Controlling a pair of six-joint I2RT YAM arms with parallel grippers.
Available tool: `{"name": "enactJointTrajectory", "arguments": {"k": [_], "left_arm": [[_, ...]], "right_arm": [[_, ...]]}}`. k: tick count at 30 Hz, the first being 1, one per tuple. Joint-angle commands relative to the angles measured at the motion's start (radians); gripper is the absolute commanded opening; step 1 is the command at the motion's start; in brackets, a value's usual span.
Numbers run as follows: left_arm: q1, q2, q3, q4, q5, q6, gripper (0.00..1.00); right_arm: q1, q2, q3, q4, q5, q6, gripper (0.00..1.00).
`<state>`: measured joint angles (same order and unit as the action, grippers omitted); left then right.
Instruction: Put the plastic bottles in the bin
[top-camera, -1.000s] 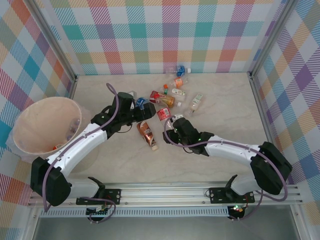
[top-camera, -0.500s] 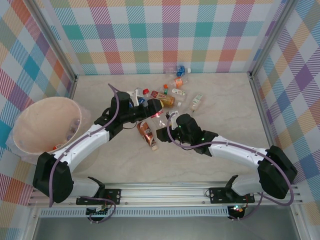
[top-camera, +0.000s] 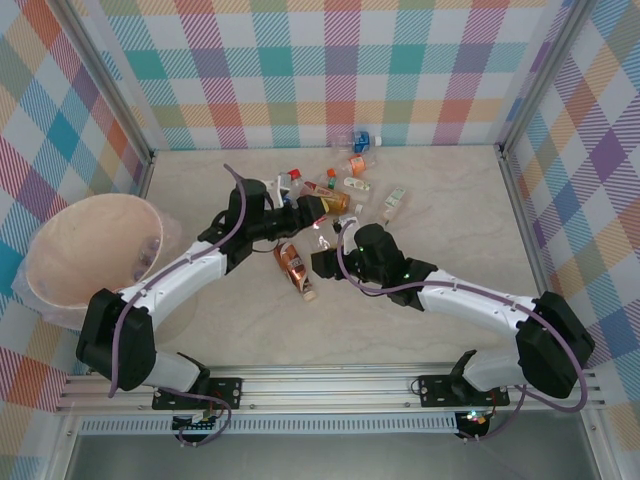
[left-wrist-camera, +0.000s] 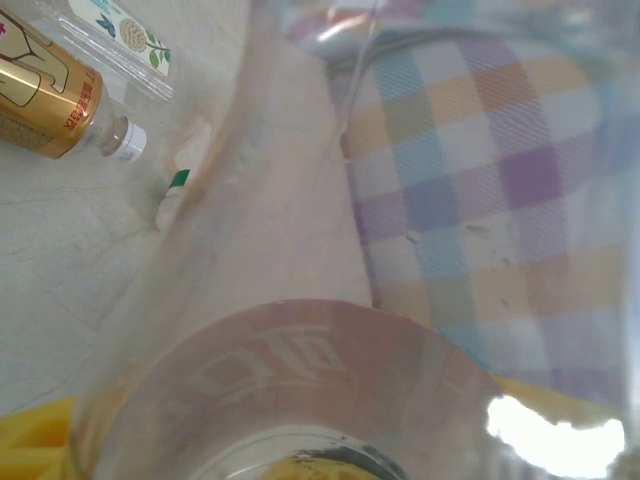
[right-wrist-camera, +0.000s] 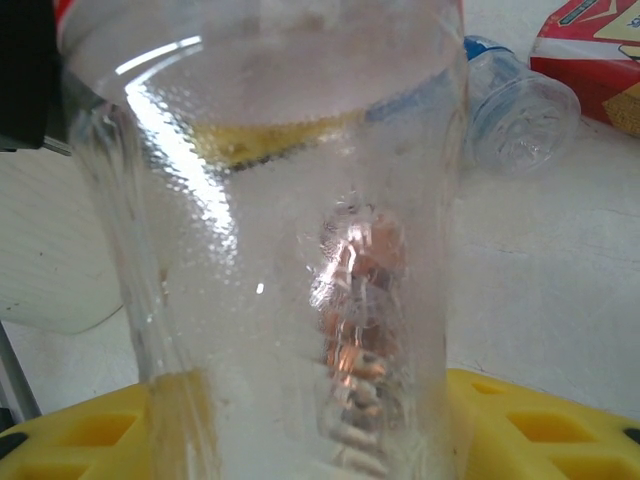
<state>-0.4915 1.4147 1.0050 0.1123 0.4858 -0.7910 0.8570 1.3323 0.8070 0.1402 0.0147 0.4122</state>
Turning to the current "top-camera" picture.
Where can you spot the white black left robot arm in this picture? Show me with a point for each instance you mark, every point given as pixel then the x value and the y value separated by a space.
pixel 185 277

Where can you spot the grey metal panel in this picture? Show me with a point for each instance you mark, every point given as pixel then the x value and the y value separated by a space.
pixel 325 460

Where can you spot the clear bottle purple cap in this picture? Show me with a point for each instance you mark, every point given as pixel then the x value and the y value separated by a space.
pixel 149 247

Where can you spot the aluminium frame post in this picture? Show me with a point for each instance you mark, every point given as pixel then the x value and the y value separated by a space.
pixel 541 75
pixel 111 82

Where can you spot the blue label bottle white cap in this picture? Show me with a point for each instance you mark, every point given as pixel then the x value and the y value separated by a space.
pixel 361 142

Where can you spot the small black electronics box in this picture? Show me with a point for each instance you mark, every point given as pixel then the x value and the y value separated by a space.
pixel 472 419
pixel 195 425

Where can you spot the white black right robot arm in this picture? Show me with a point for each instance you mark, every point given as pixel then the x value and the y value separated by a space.
pixel 475 300

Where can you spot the small bottle orange cap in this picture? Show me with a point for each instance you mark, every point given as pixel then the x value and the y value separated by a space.
pixel 331 175

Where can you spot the small clear plastic bottle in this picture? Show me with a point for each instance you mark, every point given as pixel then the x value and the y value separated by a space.
pixel 359 208

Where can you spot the white green label bottle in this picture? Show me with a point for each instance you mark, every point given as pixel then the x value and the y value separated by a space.
pixel 396 196

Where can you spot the white green small bottle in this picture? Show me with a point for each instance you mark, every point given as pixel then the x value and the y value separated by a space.
pixel 356 184

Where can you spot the amber tea bottle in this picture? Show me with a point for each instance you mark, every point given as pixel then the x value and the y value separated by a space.
pixel 339 201

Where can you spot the aluminium table edge rail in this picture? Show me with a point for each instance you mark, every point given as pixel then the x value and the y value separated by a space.
pixel 522 210
pixel 144 177

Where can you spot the orange label bottle orange cap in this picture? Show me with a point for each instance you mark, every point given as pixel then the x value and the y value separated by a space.
pixel 356 164

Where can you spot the aluminium mounting rail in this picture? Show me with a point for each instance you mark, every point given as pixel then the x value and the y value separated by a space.
pixel 325 387

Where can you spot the red capped clear cola bottle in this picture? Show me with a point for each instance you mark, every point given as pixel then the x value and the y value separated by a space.
pixel 295 182

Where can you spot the white left gripper bracket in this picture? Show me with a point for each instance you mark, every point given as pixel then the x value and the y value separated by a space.
pixel 274 189

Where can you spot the copper brown label bottle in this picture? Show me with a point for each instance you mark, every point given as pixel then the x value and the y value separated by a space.
pixel 292 265

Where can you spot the clear empty plastic bottle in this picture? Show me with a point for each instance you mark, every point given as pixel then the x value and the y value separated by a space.
pixel 320 237

